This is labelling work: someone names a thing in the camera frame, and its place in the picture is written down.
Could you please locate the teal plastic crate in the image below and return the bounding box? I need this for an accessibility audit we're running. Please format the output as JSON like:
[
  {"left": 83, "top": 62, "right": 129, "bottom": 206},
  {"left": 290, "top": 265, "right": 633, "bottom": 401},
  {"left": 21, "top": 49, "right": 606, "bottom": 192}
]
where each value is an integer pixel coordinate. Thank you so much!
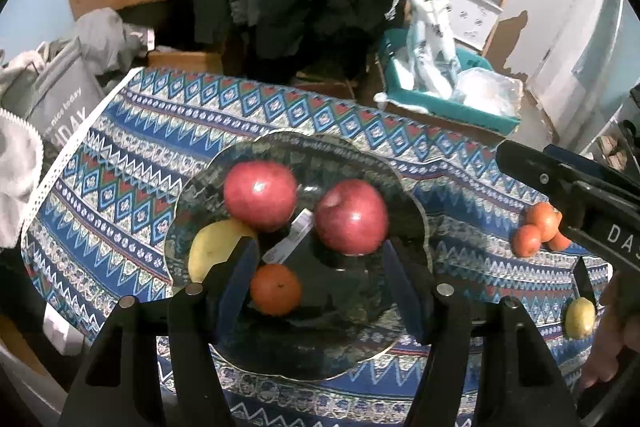
[{"left": 377, "top": 28, "right": 522, "bottom": 134}]

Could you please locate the grey shoe rack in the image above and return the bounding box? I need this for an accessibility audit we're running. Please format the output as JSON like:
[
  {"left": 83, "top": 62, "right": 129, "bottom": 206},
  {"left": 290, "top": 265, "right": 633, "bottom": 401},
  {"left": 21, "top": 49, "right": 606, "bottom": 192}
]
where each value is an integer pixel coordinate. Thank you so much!
[{"left": 580, "top": 87, "right": 640, "bottom": 168}]

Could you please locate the yellow pear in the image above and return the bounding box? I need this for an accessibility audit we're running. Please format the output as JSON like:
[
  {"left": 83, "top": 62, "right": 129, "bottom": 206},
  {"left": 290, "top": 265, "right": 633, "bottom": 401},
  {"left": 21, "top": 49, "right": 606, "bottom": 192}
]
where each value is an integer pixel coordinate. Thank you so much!
[
  {"left": 564, "top": 297, "right": 597, "bottom": 340},
  {"left": 187, "top": 219, "right": 258, "bottom": 284}
]

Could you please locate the group of assorted shoes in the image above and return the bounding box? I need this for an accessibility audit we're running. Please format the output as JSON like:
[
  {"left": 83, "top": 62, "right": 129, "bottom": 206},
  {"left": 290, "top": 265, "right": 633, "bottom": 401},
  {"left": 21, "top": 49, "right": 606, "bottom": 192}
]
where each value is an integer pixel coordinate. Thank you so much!
[{"left": 597, "top": 134, "right": 628, "bottom": 160}]

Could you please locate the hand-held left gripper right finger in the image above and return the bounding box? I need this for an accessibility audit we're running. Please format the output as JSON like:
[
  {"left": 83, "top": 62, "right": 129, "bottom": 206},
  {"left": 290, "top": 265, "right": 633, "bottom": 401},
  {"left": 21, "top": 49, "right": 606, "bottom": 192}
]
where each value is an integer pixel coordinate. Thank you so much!
[{"left": 382, "top": 239, "right": 583, "bottom": 427}]

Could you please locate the white patterned basket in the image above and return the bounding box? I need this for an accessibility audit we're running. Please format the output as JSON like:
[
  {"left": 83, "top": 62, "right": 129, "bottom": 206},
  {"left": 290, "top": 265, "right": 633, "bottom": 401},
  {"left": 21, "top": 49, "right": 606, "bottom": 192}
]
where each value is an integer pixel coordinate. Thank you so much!
[{"left": 446, "top": 0, "right": 504, "bottom": 54}]

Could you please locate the flat cardboard box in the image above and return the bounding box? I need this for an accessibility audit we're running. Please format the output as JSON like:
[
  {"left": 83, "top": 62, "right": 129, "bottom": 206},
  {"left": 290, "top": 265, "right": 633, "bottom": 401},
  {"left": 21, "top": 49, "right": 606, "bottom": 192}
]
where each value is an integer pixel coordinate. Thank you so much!
[{"left": 290, "top": 72, "right": 359, "bottom": 100}]

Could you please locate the grey clothes pile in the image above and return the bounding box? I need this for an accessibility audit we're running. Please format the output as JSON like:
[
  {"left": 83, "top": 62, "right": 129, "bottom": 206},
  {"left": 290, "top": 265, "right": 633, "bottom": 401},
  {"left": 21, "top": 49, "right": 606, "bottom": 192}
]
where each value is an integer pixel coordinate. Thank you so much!
[{"left": 75, "top": 7, "right": 154, "bottom": 78}]

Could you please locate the dark glass bowl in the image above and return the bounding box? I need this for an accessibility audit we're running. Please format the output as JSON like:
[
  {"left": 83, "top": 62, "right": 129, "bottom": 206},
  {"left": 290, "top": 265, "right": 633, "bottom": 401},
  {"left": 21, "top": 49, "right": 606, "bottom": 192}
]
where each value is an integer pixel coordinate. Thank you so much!
[{"left": 164, "top": 130, "right": 433, "bottom": 382}]

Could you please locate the brown cardboard box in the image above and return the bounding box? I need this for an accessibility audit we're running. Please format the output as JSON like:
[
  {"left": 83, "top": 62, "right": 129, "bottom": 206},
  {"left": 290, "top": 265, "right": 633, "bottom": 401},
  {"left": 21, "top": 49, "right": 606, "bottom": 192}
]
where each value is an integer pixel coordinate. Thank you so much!
[{"left": 386, "top": 99, "right": 507, "bottom": 146}]

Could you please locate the white towel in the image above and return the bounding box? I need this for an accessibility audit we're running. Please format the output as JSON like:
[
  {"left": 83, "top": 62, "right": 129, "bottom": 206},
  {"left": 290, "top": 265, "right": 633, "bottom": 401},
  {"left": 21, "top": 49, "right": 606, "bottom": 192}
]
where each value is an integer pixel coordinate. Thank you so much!
[{"left": 0, "top": 51, "right": 47, "bottom": 249}]

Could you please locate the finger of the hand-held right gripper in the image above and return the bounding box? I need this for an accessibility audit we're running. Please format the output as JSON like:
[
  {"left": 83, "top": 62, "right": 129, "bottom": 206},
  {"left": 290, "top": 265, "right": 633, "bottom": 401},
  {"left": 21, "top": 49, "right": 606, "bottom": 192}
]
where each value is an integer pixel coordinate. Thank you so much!
[
  {"left": 496, "top": 140, "right": 608, "bottom": 220},
  {"left": 542, "top": 143, "right": 640, "bottom": 202}
]

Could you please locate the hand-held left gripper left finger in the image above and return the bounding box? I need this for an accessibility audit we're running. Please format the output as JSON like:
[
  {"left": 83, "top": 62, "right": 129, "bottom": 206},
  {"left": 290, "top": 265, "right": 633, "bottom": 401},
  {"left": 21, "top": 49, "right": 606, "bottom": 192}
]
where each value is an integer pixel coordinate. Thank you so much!
[{"left": 59, "top": 237, "right": 261, "bottom": 427}]

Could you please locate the white door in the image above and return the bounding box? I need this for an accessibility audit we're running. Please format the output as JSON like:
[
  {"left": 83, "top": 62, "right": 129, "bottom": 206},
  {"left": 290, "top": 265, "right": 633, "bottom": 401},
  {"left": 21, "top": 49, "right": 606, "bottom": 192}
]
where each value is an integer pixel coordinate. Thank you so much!
[{"left": 525, "top": 0, "right": 587, "bottom": 88}]

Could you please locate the grey tote bag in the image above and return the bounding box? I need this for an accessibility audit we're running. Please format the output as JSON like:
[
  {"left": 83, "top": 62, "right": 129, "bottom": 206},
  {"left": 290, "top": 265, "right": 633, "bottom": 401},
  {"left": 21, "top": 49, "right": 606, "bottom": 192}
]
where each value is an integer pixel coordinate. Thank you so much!
[{"left": 24, "top": 38, "right": 107, "bottom": 148}]

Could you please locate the clear plastic bag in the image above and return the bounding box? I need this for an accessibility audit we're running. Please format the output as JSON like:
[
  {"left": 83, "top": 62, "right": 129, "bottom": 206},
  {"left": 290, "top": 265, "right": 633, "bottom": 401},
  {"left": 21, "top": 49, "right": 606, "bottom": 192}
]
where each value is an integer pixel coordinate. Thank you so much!
[{"left": 452, "top": 68, "right": 519, "bottom": 118}]

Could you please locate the orange tangerine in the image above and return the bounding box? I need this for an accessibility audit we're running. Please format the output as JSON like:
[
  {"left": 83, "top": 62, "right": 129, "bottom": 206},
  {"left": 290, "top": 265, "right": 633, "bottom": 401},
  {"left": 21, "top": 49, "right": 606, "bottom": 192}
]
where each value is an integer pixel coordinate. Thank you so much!
[
  {"left": 249, "top": 263, "right": 303, "bottom": 317},
  {"left": 525, "top": 202, "right": 560, "bottom": 242},
  {"left": 511, "top": 224, "right": 543, "bottom": 258},
  {"left": 546, "top": 227, "right": 572, "bottom": 252}
]

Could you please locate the red apple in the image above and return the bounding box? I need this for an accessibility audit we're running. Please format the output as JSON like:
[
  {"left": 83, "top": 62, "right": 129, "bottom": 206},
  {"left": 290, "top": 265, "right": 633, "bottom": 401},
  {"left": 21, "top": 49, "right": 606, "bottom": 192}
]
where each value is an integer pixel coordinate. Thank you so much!
[
  {"left": 223, "top": 160, "right": 299, "bottom": 233},
  {"left": 314, "top": 179, "right": 390, "bottom": 256}
]

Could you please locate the white printed sack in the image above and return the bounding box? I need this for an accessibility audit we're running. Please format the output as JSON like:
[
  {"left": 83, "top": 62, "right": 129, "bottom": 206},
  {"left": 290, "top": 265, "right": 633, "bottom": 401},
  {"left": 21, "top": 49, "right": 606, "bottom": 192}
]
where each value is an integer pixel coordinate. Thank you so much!
[{"left": 385, "top": 0, "right": 464, "bottom": 100}]

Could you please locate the wooden drawer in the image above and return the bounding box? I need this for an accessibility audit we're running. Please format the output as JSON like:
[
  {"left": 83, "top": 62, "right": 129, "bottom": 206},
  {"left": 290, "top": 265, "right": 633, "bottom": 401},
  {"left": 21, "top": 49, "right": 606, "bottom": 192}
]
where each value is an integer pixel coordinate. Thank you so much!
[{"left": 147, "top": 51, "right": 224, "bottom": 74}]

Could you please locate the blue patterned tablecloth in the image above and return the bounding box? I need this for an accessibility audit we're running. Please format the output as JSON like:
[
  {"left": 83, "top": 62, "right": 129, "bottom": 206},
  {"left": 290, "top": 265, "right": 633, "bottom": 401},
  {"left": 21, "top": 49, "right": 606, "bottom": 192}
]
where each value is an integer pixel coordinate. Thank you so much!
[{"left": 22, "top": 67, "right": 615, "bottom": 427}]

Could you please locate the person's right hand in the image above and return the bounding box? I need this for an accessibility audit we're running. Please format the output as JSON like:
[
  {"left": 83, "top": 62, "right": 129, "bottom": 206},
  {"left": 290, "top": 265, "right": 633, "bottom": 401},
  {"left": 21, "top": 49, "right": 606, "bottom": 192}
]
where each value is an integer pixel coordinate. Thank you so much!
[{"left": 579, "top": 276, "right": 640, "bottom": 390}]

